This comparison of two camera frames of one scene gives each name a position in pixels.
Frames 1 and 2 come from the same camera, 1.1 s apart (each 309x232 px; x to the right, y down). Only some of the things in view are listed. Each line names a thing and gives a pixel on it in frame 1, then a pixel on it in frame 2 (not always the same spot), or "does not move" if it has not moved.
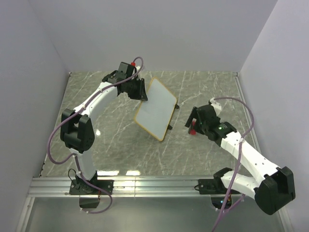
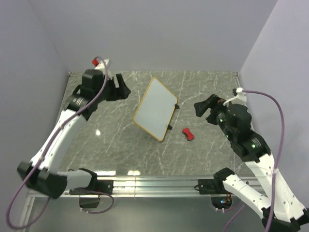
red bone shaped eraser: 193,131 → 189,135
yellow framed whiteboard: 154,114 does not move
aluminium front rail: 123,186 does not move
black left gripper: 141,94 → 121,92
